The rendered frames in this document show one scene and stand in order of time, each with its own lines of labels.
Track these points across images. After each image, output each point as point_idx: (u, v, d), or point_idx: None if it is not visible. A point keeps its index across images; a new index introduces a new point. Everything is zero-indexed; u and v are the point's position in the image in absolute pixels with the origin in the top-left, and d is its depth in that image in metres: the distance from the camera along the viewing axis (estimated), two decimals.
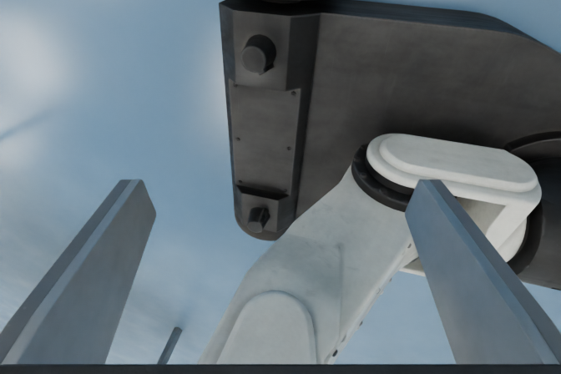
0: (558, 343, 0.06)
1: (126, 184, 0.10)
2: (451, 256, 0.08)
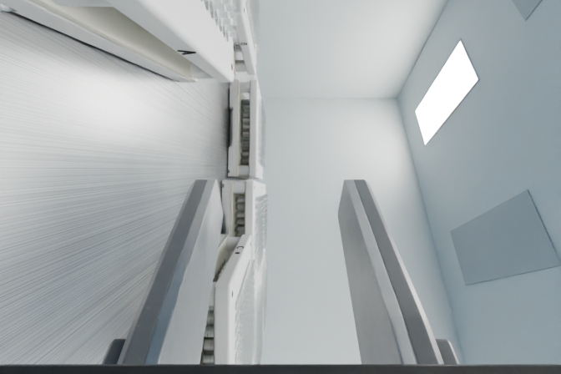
0: (423, 343, 0.06)
1: (204, 184, 0.10)
2: (359, 256, 0.08)
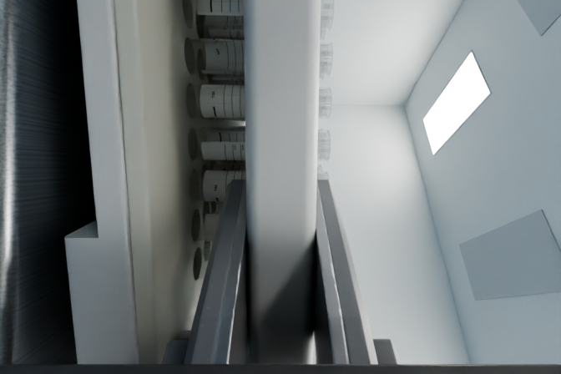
0: (358, 343, 0.06)
1: (241, 184, 0.10)
2: (315, 256, 0.08)
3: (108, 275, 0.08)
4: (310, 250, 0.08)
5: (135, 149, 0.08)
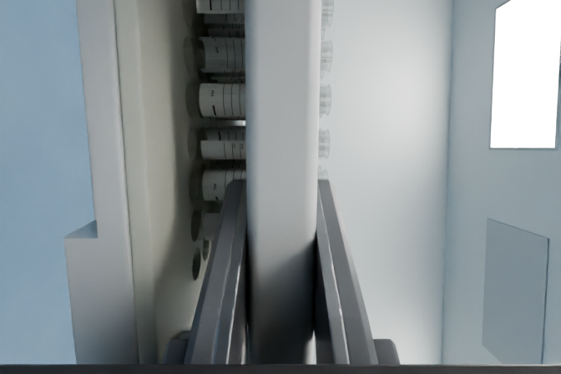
0: (359, 343, 0.06)
1: (241, 184, 0.10)
2: (315, 256, 0.08)
3: (107, 275, 0.08)
4: (310, 250, 0.08)
5: (135, 149, 0.08)
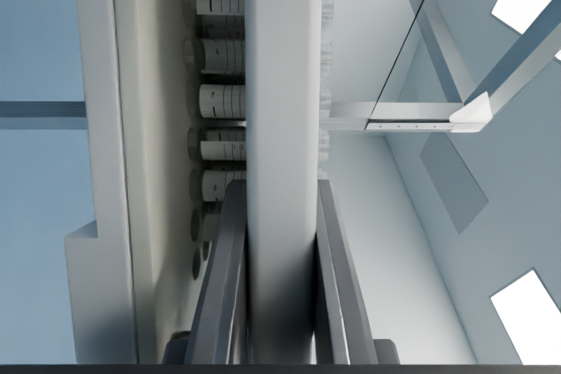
0: (359, 343, 0.06)
1: (241, 184, 0.10)
2: (315, 256, 0.08)
3: (107, 275, 0.08)
4: (310, 250, 0.08)
5: (135, 149, 0.08)
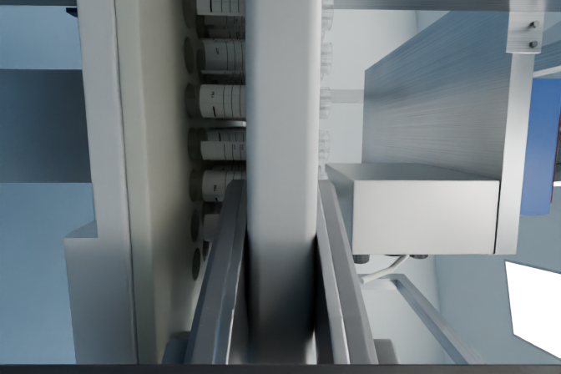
0: (359, 343, 0.06)
1: (241, 184, 0.10)
2: (315, 256, 0.08)
3: (107, 275, 0.08)
4: (310, 250, 0.08)
5: (135, 149, 0.08)
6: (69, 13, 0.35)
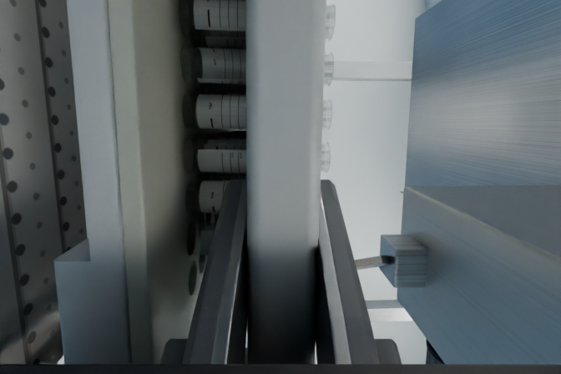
0: (360, 343, 0.06)
1: (240, 184, 0.10)
2: None
3: (100, 299, 0.08)
4: (312, 272, 0.08)
5: (130, 169, 0.07)
6: None
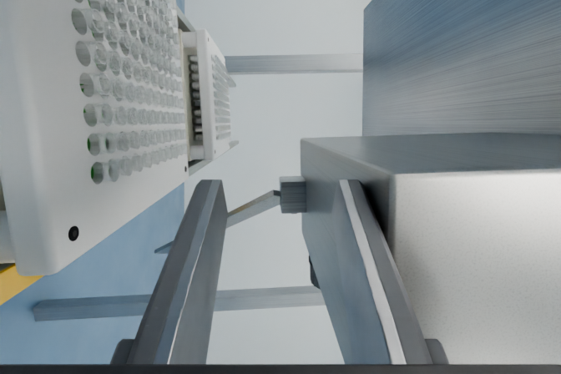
0: (412, 343, 0.06)
1: (209, 184, 0.10)
2: (351, 256, 0.08)
3: None
4: (30, 133, 0.13)
5: None
6: None
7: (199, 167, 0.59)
